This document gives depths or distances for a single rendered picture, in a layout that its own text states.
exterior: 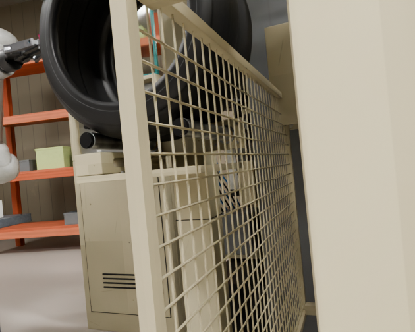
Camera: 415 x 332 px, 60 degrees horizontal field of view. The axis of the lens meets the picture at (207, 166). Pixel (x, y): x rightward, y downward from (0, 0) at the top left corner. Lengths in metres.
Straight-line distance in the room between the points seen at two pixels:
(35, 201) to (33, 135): 1.04
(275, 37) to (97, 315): 1.62
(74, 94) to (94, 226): 1.08
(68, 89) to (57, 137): 4.94
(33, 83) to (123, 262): 4.75
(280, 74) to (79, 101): 0.57
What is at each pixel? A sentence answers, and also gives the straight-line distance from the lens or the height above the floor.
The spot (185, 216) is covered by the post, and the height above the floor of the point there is 0.63.
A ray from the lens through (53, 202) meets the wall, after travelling 6.04.
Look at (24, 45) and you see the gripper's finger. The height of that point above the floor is 1.22.
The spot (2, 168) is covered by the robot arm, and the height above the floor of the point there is 0.88.
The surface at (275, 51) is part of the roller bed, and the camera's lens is 1.13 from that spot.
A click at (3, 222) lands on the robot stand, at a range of 1.91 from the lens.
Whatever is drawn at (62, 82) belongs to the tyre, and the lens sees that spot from 1.04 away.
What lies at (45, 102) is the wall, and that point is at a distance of 6.15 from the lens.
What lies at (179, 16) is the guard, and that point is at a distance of 0.47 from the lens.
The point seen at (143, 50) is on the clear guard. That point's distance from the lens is 1.87.
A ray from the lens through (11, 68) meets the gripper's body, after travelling 1.37.
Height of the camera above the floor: 0.80
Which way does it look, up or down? level
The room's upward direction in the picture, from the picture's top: 5 degrees counter-clockwise
